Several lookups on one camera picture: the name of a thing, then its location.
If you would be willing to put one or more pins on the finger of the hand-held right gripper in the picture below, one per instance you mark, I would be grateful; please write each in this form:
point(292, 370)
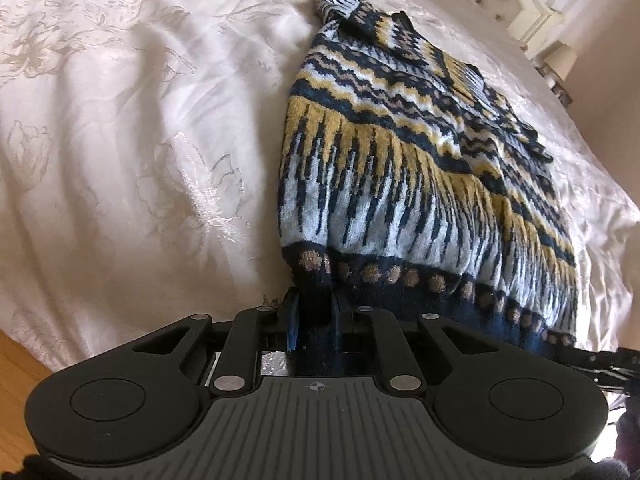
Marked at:
point(605, 357)

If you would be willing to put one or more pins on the dark cloth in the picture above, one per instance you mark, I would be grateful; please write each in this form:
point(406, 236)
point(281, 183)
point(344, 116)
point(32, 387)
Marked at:
point(627, 430)

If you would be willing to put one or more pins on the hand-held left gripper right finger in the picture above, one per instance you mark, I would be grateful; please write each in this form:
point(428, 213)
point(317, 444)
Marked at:
point(339, 322)

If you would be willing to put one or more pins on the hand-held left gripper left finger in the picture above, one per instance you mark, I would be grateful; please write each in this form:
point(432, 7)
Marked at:
point(292, 325)

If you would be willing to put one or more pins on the cream shade table lamp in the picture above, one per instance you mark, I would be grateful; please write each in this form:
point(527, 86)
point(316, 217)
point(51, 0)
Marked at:
point(561, 60)

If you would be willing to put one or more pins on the cream nightstand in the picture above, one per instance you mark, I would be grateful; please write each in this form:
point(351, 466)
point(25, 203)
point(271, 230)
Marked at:
point(560, 92)

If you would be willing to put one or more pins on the bed with white embroidered bedspread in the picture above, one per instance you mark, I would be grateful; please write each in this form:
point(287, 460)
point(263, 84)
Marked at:
point(150, 110)

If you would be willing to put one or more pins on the navy yellow patterned knit sweater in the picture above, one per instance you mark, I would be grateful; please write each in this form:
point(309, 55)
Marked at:
point(400, 170)

